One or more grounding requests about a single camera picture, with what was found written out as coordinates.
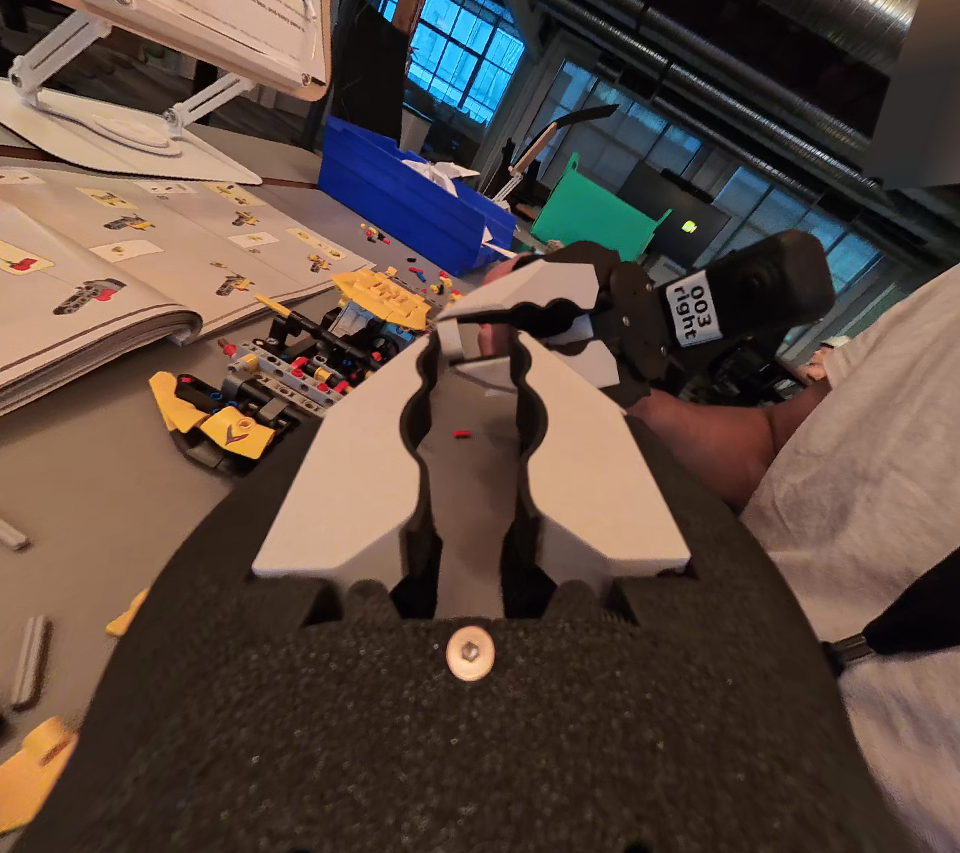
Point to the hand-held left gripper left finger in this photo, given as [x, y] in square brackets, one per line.
[345, 493]

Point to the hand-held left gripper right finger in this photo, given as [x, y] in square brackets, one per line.
[600, 493]

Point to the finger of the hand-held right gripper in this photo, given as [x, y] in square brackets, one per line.
[592, 350]
[540, 283]

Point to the partly built toy car model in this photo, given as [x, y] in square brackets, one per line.
[382, 294]

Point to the instruction booklet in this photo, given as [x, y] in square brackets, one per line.
[187, 245]

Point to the person's right forearm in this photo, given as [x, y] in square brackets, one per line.
[712, 440]

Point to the desk lamp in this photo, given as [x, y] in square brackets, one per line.
[547, 133]

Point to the grey desk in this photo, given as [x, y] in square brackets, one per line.
[90, 493]

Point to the person's right hand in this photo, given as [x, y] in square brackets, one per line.
[489, 341]

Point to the green plastic bin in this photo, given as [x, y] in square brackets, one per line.
[592, 215]

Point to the large scatter of coloured pins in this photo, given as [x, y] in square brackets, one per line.
[442, 283]

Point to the black television screen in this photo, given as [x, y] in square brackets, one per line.
[675, 215]

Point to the crumpled white paper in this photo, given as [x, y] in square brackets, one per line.
[439, 172]

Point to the small cluster of coloured pins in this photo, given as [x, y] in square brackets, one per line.
[373, 234]

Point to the blue plastic bin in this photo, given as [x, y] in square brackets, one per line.
[390, 193]

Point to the large window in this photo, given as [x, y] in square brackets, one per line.
[465, 50]

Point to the dark board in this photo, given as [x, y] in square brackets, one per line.
[367, 80]

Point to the pile of yellow body panels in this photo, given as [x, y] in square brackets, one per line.
[30, 770]

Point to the instruction sheet on stand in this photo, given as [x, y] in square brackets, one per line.
[112, 140]

